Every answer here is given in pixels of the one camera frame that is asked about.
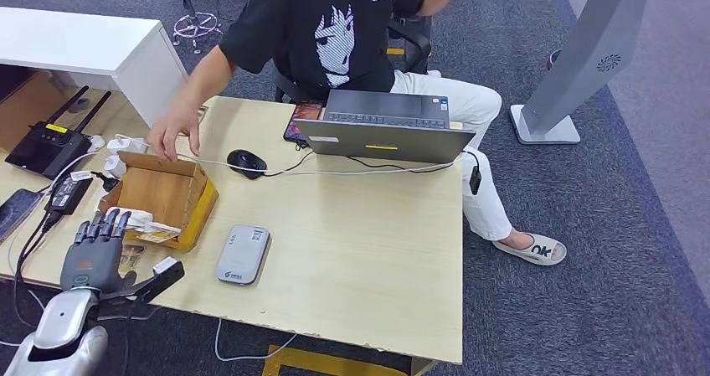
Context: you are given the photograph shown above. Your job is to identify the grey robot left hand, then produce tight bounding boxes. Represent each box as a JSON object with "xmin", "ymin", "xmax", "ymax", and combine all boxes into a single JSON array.
[{"xmin": 59, "ymin": 209, "xmax": 138, "ymax": 296}]

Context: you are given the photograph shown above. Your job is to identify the person's right hand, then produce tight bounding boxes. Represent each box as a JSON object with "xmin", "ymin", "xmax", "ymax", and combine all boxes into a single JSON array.
[{"xmin": 146, "ymin": 102, "xmax": 202, "ymax": 162}]

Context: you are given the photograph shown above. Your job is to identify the brown cardboard box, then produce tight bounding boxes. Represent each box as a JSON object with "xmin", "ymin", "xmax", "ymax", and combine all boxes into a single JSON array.
[{"xmin": 98, "ymin": 150, "xmax": 219, "ymax": 253}]

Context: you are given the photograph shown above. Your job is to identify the yellow patterned card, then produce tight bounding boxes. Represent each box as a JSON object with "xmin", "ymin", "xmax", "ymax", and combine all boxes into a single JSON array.
[{"xmin": 119, "ymin": 245, "xmax": 146, "ymax": 276}]

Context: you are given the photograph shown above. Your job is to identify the grey card reader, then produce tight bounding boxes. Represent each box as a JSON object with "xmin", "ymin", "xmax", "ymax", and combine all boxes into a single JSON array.
[{"xmin": 214, "ymin": 224, "xmax": 272, "ymax": 286}]

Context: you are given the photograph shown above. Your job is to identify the person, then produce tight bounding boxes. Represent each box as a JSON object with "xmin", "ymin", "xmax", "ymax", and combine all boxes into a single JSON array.
[{"xmin": 146, "ymin": 0, "xmax": 568, "ymax": 267}]

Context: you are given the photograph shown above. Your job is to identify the white charger plug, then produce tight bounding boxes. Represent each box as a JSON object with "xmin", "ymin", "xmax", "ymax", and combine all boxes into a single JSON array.
[
  {"xmin": 103, "ymin": 155, "xmax": 127, "ymax": 180},
  {"xmin": 106, "ymin": 136, "xmax": 150, "ymax": 154}
]

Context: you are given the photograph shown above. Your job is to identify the white crumpled paper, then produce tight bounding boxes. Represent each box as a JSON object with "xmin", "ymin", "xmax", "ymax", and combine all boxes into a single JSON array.
[{"xmin": 105, "ymin": 207, "xmax": 182, "ymax": 233}]

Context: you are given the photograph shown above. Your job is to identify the black power adapter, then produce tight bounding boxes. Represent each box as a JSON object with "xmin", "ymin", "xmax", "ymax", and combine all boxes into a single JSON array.
[{"xmin": 44, "ymin": 172, "xmax": 94, "ymax": 216}]

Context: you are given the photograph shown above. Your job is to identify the black computer mouse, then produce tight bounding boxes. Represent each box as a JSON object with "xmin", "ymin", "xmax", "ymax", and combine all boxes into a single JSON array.
[{"xmin": 226, "ymin": 149, "xmax": 268, "ymax": 180}]

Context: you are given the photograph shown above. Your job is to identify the dark smartphone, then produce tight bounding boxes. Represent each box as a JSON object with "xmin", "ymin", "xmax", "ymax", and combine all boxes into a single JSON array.
[{"xmin": 0, "ymin": 188, "xmax": 43, "ymax": 245}]

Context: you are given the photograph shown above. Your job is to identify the black router with antennas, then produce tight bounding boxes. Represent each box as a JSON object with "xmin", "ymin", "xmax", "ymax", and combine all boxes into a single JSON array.
[{"xmin": 5, "ymin": 85, "xmax": 112, "ymax": 181}]

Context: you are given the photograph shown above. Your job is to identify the smartphone with red screen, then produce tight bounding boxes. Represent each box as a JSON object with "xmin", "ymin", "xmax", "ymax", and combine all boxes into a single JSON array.
[{"xmin": 282, "ymin": 101, "xmax": 324, "ymax": 144}]

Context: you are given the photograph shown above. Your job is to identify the white cabinet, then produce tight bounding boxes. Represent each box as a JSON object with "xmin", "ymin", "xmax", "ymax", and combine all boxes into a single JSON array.
[{"xmin": 0, "ymin": 6, "xmax": 188, "ymax": 129}]

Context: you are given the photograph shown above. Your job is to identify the grey kiosk stand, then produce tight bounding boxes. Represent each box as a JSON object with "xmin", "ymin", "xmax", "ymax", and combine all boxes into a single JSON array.
[{"xmin": 508, "ymin": 0, "xmax": 700, "ymax": 146}]

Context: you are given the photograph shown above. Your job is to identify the brown wooden panel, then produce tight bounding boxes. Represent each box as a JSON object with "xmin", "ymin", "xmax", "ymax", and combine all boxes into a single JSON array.
[{"xmin": 0, "ymin": 72, "xmax": 70, "ymax": 154}]

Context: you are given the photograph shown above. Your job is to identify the grey laptop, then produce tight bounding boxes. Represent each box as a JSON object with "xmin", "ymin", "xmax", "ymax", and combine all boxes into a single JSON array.
[{"xmin": 294, "ymin": 89, "xmax": 477, "ymax": 165}]

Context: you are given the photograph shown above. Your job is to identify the pale slipper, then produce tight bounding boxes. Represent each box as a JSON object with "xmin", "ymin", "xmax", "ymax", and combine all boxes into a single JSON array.
[{"xmin": 491, "ymin": 233, "xmax": 568, "ymax": 267}]

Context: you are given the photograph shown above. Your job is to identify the black adapter cables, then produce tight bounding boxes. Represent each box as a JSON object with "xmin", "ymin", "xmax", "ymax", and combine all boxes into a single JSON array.
[{"xmin": 12, "ymin": 211, "xmax": 59, "ymax": 330}]

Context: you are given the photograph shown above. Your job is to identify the black mouse cable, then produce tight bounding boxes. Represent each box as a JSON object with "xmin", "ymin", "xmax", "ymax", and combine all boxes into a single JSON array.
[{"xmin": 263, "ymin": 150, "xmax": 316, "ymax": 178}]

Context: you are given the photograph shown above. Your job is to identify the long white cable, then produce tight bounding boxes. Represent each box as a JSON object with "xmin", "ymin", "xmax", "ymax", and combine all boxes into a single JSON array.
[{"xmin": 113, "ymin": 133, "xmax": 462, "ymax": 176}]

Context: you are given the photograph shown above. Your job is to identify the thin white hanging cable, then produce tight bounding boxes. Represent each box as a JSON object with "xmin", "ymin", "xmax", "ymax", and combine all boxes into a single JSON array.
[{"xmin": 214, "ymin": 318, "xmax": 298, "ymax": 363}]

